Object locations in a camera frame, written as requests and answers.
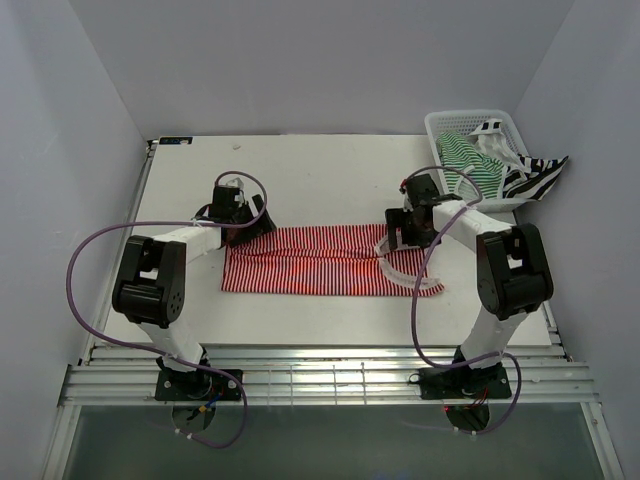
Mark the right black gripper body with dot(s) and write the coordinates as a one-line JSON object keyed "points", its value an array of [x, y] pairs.
{"points": [[419, 236]]}

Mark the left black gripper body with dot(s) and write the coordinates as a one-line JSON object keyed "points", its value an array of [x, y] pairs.
{"points": [[253, 203]]}

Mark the red white striped tank top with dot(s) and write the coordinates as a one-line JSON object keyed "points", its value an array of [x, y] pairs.
{"points": [[339, 260]]}

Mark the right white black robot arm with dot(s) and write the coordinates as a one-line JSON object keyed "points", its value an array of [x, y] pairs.
{"points": [[513, 277]]}

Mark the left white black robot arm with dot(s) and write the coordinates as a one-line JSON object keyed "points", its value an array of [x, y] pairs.
{"points": [[150, 287]]}

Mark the green white striped tank top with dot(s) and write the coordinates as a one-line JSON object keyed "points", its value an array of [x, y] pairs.
{"points": [[456, 151]]}

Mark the black white striped tank top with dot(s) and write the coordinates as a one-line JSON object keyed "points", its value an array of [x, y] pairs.
{"points": [[530, 175]]}

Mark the white plastic basket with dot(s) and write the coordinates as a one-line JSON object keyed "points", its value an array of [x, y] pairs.
{"points": [[464, 122]]}

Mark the blue label sticker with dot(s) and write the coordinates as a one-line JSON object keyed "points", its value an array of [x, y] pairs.
{"points": [[175, 140]]}

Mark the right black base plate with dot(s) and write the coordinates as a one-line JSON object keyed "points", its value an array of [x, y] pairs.
{"points": [[462, 383]]}

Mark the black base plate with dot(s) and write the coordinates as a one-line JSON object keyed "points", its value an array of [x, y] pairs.
{"points": [[462, 383], [197, 385]]}

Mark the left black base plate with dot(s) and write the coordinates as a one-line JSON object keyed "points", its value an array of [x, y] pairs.
{"points": [[197, 385]]}

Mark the aluminium frame rail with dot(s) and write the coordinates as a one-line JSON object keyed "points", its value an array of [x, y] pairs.
{"points": [[318, 376]]}

